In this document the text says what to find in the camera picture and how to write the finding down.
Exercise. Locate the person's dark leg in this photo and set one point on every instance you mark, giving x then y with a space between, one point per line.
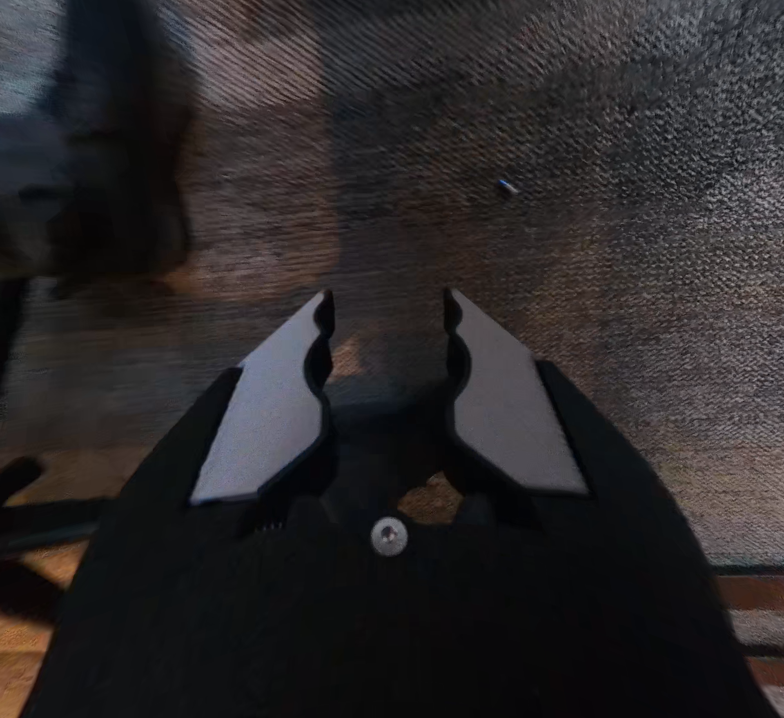
116 136

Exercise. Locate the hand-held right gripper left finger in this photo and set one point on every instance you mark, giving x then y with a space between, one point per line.
269 418

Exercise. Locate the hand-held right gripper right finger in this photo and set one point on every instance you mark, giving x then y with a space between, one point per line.
508 418

